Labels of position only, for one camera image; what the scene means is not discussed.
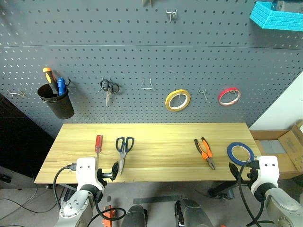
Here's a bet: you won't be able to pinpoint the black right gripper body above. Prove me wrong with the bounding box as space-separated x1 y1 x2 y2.
247 168 258 188

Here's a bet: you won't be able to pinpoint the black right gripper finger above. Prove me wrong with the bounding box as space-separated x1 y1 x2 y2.
228 162 240 184

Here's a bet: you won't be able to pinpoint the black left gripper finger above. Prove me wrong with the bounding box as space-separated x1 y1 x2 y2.
111 160 120 183

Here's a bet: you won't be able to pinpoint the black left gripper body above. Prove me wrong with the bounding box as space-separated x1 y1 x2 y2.
96 167 115 189

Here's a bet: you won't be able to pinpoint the blue tape roll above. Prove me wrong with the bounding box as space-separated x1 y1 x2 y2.
226 141 256 165

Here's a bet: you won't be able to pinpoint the black table foot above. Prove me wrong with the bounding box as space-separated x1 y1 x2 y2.
207 180 238 200

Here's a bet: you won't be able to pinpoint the orange black pliers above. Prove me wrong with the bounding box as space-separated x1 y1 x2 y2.
194 137 217 171

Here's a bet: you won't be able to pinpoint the grey foam pad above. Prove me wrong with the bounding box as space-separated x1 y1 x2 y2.
259 140 285 155

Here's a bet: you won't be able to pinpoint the orange black object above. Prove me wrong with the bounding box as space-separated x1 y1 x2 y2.
101 205 117 226

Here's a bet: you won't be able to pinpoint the brown cardboard box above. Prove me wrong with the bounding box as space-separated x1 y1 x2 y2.
249 120 303 180

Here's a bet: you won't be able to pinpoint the dark rounded shape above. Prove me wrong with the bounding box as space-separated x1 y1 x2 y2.
174 198 213 227
122 204 148 227

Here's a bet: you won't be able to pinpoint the red tape roll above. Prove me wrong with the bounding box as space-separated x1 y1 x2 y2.
217 87 243 107

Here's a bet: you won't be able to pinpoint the black metal cup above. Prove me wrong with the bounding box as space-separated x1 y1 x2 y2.
37 82 75 120

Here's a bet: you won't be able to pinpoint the yellow tape roll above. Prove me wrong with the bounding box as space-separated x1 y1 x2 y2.
165 88 192 113

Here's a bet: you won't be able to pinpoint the dark cabinet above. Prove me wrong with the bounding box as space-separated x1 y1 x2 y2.
0 93 55 181

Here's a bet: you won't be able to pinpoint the grey metal pegboard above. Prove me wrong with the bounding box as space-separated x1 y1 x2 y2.
0 0 303 140

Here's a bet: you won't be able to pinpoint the turquoise plastic bin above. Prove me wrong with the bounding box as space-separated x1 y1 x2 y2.
249 0 303 32

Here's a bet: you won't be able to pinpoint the black right camera cable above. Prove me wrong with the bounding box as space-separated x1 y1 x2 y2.
237 160 276 226

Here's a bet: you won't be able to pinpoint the black camera cable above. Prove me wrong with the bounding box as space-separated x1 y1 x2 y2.
237 160 276 226
53 163 79 210

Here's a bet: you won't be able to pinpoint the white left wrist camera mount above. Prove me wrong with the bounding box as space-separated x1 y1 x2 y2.
76 157 105 191

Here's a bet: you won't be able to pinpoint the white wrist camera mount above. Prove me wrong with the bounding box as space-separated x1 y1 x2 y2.
250 155 281 193
76 157 105 191

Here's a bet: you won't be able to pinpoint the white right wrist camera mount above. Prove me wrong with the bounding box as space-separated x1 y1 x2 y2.
250 155 281 193

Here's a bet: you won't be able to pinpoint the black handled scissors on table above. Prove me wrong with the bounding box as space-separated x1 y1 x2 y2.
115 136 135 176

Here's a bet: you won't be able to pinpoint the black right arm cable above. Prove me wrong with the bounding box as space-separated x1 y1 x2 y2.
245 193 265 227

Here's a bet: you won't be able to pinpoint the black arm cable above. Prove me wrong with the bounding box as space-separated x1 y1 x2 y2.
87 191 127 227
245 193 265 227

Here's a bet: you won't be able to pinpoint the red handled screwdriver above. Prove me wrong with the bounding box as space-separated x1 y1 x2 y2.
94 134 104 171

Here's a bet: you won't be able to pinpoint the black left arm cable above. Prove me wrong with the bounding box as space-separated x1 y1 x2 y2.
87 191 127 227

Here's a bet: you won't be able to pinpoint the black left camera cable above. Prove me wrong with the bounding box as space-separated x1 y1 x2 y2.
53 163 79 210

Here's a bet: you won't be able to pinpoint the grey floor cable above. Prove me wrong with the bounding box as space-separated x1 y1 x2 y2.
0 183 62 216

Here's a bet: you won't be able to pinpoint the silver wire loop hook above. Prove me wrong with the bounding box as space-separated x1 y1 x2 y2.
140 78 154 91

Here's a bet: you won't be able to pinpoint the blue handled tool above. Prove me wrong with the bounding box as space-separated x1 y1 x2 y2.
56 77 67 96

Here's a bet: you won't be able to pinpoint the orange black handled screwdriver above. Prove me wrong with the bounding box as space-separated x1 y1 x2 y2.
42 67 59 96

